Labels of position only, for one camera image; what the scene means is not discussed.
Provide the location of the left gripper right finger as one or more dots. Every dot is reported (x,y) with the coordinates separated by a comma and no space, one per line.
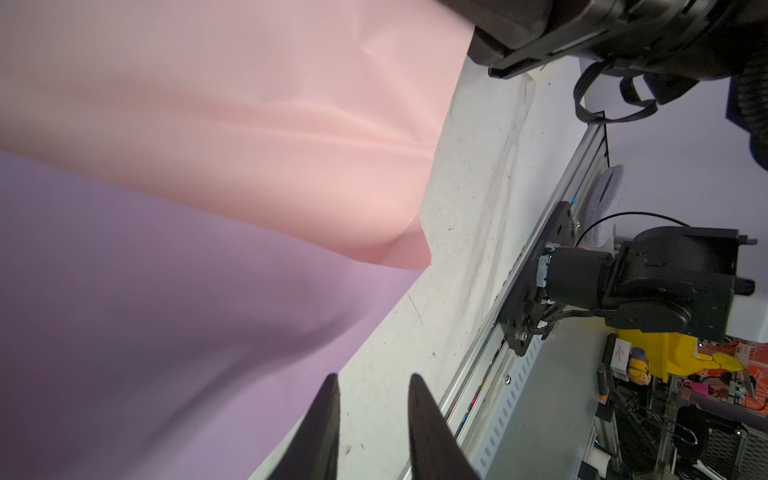
(434,453)

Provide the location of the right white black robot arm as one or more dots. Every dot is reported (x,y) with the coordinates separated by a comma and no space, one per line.
(670,279)

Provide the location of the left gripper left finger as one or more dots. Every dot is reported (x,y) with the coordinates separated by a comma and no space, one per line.
(314,450)

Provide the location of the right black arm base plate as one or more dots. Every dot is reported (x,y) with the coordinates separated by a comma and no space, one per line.
(522,306)

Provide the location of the purple pink wrapping paper sheet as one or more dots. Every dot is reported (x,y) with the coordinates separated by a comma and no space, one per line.
(206,207)

